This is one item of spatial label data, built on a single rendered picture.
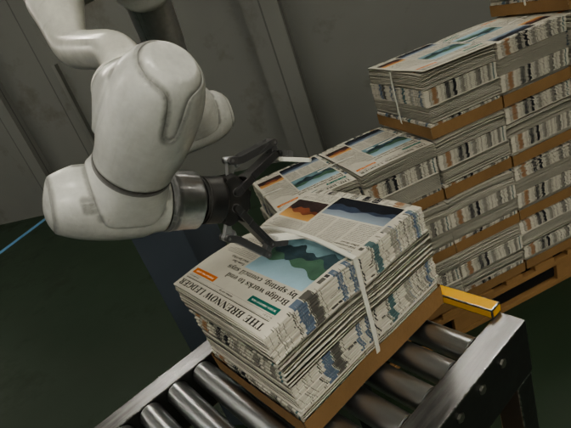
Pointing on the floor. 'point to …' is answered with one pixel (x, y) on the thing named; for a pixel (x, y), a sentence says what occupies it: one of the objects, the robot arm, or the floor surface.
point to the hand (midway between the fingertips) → (299, 198)
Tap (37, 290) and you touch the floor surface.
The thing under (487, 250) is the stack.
